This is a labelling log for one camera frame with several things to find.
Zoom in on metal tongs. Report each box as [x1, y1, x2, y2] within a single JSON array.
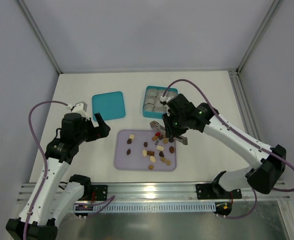
[[150, 121, 188, 145]]

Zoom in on brown square chocolate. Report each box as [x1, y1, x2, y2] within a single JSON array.
[[147, 150, 155, 156]]

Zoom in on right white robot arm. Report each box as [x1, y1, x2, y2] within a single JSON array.
[[160, 94, 286, 195]]

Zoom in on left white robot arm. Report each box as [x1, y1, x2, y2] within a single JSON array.
[[6, 113, 111, 240]]

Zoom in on teal chocolate box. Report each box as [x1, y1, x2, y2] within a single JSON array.
[[142, 85, 178, 120]]

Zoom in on white square chocolate centre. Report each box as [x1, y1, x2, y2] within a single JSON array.
[[156, 145, 164, 152]]

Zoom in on white swirl oval chocolate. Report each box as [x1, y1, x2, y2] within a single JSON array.
[[142, 149, 147, 157]]

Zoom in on cream oval chocolate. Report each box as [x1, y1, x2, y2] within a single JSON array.
[[150, 156, 156, 163]]

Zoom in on teal box lid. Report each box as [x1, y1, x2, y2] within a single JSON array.
[[92, 91, 126, 122]]

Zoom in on purple tray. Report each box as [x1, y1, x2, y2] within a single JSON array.
[[114, 129, 177, 172]]

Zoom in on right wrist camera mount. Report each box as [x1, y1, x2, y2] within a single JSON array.
[[160, 96, 172, 106]]

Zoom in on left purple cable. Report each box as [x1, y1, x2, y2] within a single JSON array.
[[23, 100, 72, 240]]

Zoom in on purple cable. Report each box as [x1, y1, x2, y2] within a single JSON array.
[[23, 100, 72, 240], [163, 79, 294, 192]]

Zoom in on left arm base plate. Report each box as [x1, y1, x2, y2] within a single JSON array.
[[90, 184, 108, 202]]

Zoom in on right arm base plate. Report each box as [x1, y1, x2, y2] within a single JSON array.
[[195, 183, 216, 200]]

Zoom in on slotted cable duct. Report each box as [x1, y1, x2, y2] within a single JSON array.
[[72, 202, 216, 214]]

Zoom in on aluminium frame rail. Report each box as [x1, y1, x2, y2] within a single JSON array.
[[17, 182, 290, 204]]

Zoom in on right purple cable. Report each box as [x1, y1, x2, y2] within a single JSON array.
[[163, 79, 294, 192]]

